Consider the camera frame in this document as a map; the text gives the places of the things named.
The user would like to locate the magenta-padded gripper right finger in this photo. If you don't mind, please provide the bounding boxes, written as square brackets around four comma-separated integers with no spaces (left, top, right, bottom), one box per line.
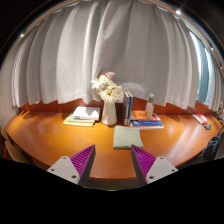
[130,143,180,187]

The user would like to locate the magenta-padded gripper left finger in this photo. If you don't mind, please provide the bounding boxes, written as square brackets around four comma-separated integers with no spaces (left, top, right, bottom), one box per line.
[46,143,97,188]

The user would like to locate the pale green towel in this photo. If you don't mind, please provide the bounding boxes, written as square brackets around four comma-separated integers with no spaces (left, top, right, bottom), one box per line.
[112,125,145,150]

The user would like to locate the blue flat book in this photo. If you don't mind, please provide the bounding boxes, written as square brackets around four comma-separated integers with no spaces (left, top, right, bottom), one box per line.
[129,119,165,130]

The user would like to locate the yellow flat book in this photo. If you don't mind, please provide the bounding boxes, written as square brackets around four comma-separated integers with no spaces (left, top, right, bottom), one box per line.
[62,117,96,128]

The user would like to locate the thin cream book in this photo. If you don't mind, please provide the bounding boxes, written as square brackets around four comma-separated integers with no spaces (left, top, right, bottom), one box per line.
[66,113,97,125]

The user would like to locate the tan chair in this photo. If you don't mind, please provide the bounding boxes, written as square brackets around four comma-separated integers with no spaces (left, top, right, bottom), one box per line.
[0,126,31,165]

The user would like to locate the black chair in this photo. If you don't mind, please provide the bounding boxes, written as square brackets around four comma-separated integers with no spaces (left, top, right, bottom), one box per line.
[201,134,223,163]

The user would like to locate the clear bottle with green label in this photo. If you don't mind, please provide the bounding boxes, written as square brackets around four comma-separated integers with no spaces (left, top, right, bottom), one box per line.
[144,93,156,119]

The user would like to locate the thick white book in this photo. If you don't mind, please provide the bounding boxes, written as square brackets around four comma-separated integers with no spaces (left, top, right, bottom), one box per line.
[72,105,101,122]

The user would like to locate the red and white flat packet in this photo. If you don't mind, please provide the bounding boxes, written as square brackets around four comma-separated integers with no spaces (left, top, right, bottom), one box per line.
[191,113,210,126]

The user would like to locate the blue upright book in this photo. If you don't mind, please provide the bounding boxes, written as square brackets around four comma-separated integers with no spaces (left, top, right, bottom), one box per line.
[125,91,134,127]

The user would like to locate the dark grey upright book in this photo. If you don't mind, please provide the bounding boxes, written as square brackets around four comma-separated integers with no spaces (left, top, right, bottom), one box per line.
[121,92,130,126]

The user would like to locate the white ceramic vase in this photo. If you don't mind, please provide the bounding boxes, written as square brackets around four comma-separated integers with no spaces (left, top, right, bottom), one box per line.
[101,99,118,126]

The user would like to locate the white and pink flower bouquet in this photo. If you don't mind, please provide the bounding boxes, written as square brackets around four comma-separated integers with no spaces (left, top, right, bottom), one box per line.
[90,71,125,104]

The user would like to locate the window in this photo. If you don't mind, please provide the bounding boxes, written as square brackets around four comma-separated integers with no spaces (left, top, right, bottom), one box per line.
[189,31,214,104]

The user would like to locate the white curtain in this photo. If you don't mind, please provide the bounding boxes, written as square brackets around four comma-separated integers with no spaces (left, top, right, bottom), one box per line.
[11,0,224,113]

